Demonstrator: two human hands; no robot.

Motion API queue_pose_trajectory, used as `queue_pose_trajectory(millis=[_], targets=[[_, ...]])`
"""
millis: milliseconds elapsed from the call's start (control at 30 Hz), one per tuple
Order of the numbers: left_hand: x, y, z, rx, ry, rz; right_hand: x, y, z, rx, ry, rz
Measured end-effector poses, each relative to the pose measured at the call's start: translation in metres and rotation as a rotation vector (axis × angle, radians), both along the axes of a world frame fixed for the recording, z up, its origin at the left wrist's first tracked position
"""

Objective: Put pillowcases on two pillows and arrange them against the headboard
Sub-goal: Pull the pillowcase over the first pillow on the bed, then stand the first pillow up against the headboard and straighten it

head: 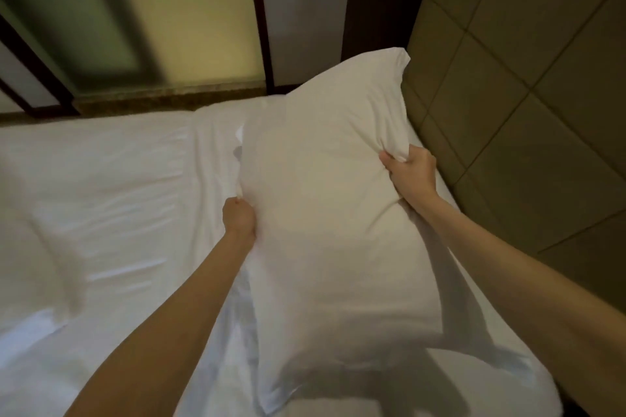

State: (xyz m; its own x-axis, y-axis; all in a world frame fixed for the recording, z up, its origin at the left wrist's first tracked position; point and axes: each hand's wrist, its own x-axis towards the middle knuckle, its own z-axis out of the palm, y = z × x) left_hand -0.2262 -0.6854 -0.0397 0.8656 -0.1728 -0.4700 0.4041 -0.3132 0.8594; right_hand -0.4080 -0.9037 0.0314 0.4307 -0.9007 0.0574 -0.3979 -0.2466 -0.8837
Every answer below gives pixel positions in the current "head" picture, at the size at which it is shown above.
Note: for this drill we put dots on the person's right forearm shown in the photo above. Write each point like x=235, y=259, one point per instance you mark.
x=533, y=294

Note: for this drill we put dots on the person's left fingers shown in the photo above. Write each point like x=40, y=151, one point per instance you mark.
x=239, y=201

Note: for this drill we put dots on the person's left hand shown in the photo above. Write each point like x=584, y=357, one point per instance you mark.
x=239, y=222

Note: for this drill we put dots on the person's right hand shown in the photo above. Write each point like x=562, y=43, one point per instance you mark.
x=413, y=177

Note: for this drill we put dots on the person's right fingers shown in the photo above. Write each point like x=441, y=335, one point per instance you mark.
x=391, y=162

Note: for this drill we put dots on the frosted glass sliding door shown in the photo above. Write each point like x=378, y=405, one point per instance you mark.
x=132, y=16

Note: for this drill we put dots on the white pillow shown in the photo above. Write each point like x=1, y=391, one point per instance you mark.
x=337, y=216

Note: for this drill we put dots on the padded olive headboard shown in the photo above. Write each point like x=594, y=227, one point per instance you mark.
x=528, y=89

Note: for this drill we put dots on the white duvet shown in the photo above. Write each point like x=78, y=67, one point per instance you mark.
x=34, y=255

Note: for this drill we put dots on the person's left forearm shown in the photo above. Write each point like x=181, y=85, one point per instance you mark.
x=161, y=328

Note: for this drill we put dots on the white bed sheet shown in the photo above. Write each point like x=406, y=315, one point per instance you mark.
x=146, y=236

